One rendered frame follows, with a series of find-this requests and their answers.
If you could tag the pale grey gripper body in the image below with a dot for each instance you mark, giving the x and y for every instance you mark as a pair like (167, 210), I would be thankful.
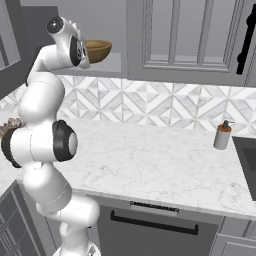
(86, 56)

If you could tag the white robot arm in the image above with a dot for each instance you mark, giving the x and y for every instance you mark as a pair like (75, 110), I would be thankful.
(40, 100)

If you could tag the brown wooden bowl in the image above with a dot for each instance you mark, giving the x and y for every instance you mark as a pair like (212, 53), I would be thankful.
(100, 50)

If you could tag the open grey cabinet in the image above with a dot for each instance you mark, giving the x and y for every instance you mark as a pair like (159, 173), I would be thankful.
(110, 23)

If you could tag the open grey cabinet door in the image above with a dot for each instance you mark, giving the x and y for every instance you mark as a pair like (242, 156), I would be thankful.
(10, 36)

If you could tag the closed grey cabinet door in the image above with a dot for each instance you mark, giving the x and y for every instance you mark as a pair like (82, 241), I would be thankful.
(186, 36)

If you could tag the brown ridged bowl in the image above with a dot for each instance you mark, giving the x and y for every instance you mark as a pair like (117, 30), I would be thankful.
(10, 126)

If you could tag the grey lower cabinet slatted front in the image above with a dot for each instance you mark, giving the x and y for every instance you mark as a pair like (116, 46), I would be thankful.
(16, 223)

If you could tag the grey lower cabinet panelled door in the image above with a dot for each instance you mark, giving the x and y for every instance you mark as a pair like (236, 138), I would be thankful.
(236, 238)

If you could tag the grey soap dispenser orange collar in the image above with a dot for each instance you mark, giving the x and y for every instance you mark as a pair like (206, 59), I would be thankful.
(221, 137)

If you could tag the dark grey sink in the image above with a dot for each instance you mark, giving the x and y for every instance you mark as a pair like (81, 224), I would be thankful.
(248, 163)

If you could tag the grey dishwasher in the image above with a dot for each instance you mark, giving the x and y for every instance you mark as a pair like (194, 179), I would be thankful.
(150, 240)

